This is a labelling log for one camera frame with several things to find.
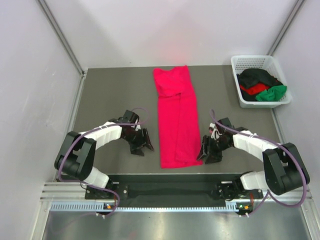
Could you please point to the aluminium frame rail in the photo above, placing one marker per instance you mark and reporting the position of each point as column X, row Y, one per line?
column 73, row 191

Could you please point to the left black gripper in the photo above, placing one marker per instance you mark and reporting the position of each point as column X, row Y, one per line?
column 135, row 148

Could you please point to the red t shirt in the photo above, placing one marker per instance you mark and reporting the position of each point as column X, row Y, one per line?
column 249, row 94

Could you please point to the green t shirt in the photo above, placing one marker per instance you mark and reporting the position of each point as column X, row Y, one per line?
column 273, row 94

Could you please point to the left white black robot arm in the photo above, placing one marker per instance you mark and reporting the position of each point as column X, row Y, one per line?
column 75, row 159

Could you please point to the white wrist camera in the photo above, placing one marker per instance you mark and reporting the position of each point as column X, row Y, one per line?
column 137, row 127
column 214, row 132

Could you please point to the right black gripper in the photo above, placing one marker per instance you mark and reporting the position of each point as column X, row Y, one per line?
column 213, row 157

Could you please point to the white plastic basket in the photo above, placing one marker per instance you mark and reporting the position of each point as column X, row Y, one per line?
column 268, row 63

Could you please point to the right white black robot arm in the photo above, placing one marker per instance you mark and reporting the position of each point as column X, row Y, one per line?
column 283, row 167

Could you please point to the black t shirt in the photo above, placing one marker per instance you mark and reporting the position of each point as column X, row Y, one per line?
column 252, row 76

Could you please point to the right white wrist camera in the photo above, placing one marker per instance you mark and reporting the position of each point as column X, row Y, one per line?
column 214, row 132

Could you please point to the right aluminium corner post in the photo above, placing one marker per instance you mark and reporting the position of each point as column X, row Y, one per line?
column 293, row 13

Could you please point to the pink t shirt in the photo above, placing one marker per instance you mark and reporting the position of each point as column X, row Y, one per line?
column 178, row 124

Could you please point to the left aluminium corner post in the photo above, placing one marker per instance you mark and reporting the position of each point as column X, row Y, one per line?
column 60, row 35

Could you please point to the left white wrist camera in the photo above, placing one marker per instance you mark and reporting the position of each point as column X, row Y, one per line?
column 137, row 127

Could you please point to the aluminium corner post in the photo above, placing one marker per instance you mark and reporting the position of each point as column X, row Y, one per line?
column 293, row 13
column 60, row 35

